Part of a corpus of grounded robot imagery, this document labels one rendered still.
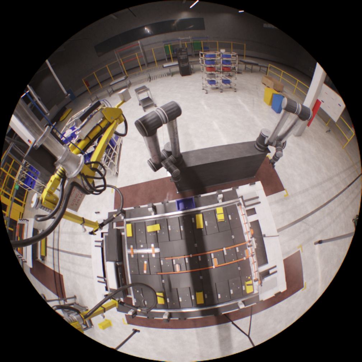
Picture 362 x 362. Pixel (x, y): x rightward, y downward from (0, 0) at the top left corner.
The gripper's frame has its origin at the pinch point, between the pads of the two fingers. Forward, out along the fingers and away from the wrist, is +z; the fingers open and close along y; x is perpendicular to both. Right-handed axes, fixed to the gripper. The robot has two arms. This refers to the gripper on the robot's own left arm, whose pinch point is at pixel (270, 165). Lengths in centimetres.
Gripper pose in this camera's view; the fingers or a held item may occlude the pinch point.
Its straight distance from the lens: 226.1
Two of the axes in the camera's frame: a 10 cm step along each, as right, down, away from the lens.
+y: -1.4, -8.7, 4.8
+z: 1.5, 4.6, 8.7
